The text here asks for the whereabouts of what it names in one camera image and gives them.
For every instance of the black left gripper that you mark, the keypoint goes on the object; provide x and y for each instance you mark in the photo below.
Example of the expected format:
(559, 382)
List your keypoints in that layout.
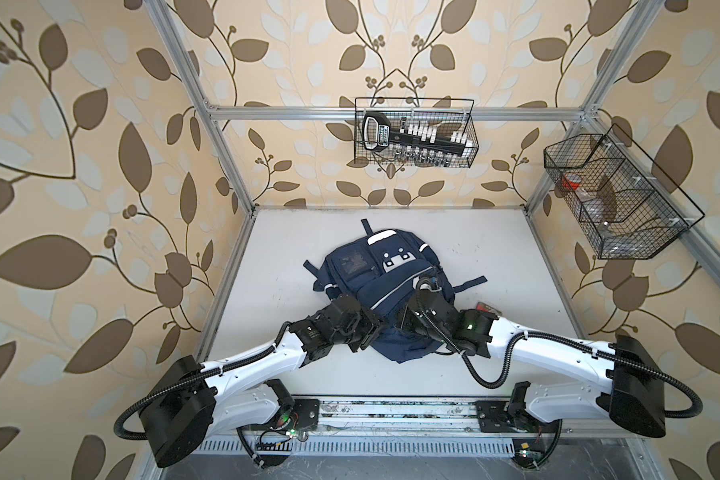
(373, 326)

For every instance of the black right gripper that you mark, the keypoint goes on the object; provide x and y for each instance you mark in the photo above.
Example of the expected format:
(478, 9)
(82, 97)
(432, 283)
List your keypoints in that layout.
(405, 317)

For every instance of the red stationery blister pack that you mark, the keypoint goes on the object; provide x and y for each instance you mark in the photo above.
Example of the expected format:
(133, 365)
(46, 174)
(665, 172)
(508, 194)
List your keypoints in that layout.
(488, 309)

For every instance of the navy blue student backpack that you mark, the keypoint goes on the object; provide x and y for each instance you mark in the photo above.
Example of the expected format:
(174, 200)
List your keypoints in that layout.
(381, 270)

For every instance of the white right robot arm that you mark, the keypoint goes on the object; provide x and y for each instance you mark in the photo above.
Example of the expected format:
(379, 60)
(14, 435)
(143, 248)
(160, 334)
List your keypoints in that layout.
(619, 381)

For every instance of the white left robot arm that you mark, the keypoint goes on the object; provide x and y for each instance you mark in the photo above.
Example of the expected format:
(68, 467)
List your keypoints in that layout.
(258, 366)

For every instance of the black socket wrench set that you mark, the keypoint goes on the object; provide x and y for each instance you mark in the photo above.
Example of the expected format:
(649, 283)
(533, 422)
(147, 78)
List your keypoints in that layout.
(410, 132)

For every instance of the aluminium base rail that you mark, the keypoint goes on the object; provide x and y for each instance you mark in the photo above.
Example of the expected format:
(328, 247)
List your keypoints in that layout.
(396, 417)

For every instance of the black wire basket right wall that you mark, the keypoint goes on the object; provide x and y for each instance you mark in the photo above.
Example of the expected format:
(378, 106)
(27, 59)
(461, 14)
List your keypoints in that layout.
(629, 205)

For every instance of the black wire basket wall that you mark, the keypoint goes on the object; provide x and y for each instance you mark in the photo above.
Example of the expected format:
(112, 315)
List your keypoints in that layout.
(629, 205)
(447, 104)

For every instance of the black wire basket back wall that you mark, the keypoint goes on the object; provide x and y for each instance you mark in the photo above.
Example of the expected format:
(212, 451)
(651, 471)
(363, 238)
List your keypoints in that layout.
(447, 104)

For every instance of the aluminium cage frame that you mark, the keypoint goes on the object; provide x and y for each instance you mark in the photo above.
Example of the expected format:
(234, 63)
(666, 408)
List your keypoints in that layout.
(610, 107)

